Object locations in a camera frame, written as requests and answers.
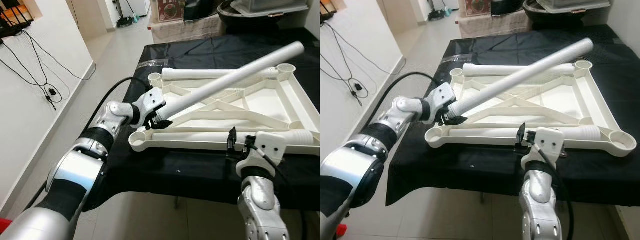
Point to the white plastic table top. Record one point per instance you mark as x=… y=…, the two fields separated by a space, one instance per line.
x=560 y=100
x=260 y=105

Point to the black tablecloth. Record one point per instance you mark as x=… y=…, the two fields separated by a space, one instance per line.
x=450 y=175
x=165 y=175

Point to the clear tape strip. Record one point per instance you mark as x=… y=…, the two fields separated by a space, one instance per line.
x=456 y=58

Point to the black power adapter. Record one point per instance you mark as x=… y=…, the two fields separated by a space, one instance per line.
x=51 y=92
x=357 y=87

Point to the beige cloth covered crate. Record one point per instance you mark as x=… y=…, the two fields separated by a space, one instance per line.
x=185 y=31
x=492 y=26

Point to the black floor mop head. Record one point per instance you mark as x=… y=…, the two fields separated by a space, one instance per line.
x=437 y=15
x=127 y=21

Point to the red patterned box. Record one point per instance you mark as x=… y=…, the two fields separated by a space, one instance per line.
x=478 y=7
x=171 y=10

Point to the white fridge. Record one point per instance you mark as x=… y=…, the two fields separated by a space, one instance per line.
x=449 y=4
x=141 y=7

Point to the black round basin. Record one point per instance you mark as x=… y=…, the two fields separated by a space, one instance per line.
x=250 y=26
x=560 y=21

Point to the red floor object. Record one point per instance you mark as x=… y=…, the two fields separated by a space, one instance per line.
x=340 y=231
x=4 y=225

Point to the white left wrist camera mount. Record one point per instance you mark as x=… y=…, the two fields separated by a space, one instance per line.
x=442 y=97
x=150 y=102

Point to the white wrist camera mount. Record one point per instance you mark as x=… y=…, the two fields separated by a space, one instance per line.
x=550 y=142
x=442 y=97
x=267 y=145
x=150 y=102

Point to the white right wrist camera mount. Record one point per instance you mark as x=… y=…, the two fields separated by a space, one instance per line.
x=267 y=145
x=550 y=142

